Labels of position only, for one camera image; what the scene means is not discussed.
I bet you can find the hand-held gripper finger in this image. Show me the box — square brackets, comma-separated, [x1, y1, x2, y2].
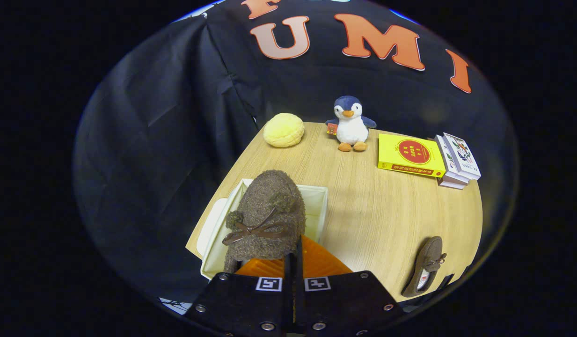
[184, 243, 296, 335]
[295, 235, 403, 337]

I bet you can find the cream fabric storage box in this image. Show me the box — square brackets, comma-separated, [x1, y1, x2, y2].
[196, 178, 329, 280]

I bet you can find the brown fuzzy shoe with bow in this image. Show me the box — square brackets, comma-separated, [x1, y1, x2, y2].
[401, 236, 447, 298]
[221, 169, 307, 274]

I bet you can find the yellow bun plush toy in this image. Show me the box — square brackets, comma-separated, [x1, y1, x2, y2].
[263, 113, 305, 148]

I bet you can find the penguin plush toy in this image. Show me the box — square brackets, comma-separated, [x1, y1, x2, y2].
[325, 95, 377, 152]

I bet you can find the yellow book with red circle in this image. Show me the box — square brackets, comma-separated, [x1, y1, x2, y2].
[377, 133, 446, 178]

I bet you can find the white illustrated book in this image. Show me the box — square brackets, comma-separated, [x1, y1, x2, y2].
[443, 132, 482, 181]
[434, 135, 470, 184]
[437, 176, 467, 190]

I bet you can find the black backdrop cloth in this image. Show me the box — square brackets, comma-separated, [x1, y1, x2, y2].
[73, 0, 520, 305]

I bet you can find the black plastic bracket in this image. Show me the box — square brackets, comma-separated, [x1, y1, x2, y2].
[436, 273, 456, 293]

